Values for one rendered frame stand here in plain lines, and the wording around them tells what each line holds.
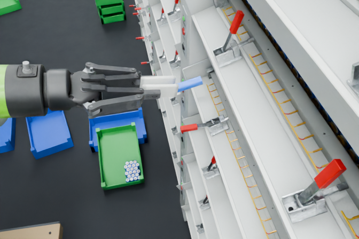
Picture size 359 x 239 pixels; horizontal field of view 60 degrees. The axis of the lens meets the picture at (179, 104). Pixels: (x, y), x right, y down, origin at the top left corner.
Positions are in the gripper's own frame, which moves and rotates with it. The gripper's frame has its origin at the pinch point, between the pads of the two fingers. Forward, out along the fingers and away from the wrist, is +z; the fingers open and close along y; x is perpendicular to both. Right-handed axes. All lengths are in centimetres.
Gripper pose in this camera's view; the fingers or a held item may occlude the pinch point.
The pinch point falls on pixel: (158, 86)
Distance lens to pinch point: 61.4
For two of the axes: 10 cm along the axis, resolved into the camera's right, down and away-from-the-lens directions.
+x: -1.7, 7.0, 7.0
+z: 9.6, -0.5, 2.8
